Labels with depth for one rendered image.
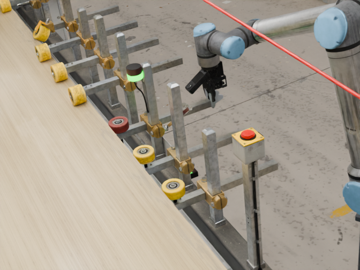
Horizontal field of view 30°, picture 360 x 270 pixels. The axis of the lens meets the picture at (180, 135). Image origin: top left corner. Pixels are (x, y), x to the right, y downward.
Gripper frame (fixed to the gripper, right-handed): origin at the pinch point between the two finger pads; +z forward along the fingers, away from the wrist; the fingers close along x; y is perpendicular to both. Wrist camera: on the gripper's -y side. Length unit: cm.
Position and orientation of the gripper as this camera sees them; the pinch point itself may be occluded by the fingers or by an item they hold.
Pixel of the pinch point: (210, 106)
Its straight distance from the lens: 286.9
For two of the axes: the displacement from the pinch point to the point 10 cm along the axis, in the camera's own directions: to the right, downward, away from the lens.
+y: 8.9, -3.6, 2.8
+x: -4.3, -4.5, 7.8
